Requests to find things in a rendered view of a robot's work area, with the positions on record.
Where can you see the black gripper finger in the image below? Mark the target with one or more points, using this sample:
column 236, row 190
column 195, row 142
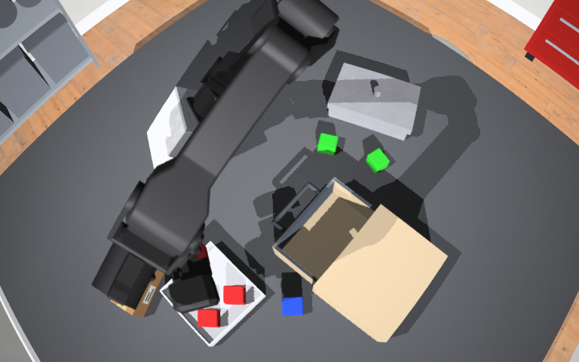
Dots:
column 175, row 275

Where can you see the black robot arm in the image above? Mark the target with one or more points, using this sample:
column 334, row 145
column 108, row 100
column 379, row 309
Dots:
column 165, row 214

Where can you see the blue block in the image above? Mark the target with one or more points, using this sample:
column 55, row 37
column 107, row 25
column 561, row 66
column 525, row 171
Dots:
column 292, row 305

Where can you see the green block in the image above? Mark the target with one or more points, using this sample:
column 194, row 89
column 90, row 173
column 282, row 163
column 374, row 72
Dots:
column 377, row 160
column 327, row 144

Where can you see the red block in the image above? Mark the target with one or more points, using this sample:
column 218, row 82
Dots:
column 234, row 295
column 208, row 318
column 204, row 252

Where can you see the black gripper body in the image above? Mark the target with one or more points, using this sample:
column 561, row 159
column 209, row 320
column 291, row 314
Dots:
column 193, row 292

